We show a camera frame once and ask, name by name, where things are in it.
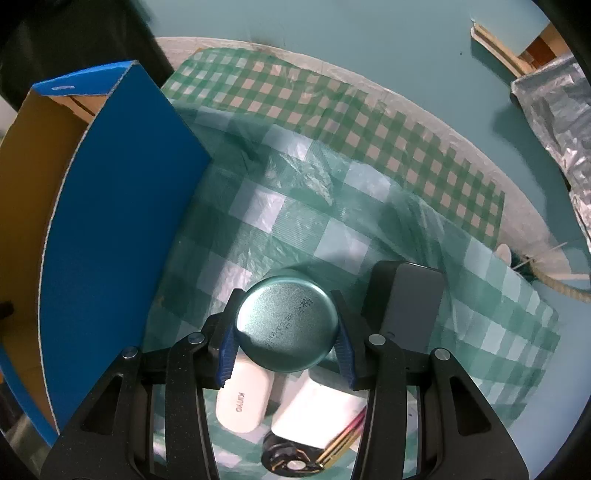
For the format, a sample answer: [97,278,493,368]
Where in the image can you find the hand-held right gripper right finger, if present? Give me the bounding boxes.
[331,291,529,480]

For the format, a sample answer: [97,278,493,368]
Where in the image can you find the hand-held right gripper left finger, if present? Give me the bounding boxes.
[41,288,245,480]

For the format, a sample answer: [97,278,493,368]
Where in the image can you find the white charger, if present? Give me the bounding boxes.
[270,376,370,450]

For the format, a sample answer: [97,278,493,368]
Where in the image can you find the round green metal tin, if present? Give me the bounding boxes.
[235,269,340,372]

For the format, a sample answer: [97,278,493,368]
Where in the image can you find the black charger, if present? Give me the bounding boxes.
[362,261,446,356]

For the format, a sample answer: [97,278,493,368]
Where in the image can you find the blue cardboard box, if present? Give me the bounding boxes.
[0,60,213,448]

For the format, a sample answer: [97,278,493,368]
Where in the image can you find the white oblong case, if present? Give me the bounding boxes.
[215,357,275,433]

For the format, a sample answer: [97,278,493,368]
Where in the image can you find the black round disc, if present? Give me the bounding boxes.
[261,436,324,476]

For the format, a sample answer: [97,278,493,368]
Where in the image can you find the large-check green plastic tablecloth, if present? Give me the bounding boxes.
[143,106,561,480]

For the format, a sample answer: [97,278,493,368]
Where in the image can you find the small-check green cloth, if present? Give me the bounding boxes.
[161,46,506,250]

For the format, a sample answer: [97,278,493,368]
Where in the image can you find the silver foil sheet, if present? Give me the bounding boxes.
[510,53,591,257]

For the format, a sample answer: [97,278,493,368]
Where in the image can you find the wooden sticks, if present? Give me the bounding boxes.
[470,23,541,77]

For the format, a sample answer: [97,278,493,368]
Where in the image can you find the beige rope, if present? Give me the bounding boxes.
[531,258,591,303]

